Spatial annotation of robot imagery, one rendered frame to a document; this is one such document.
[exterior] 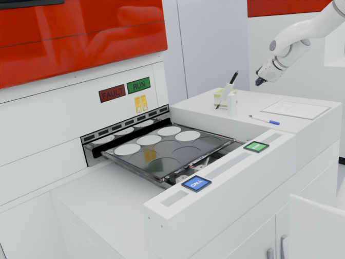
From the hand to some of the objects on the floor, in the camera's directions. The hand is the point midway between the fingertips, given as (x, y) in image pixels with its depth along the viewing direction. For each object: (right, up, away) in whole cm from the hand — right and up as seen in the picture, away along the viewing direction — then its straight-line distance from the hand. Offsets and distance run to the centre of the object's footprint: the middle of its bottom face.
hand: (259, 81), depth 159 cm
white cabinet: (-22, -113, -10) cm, 116 cm away
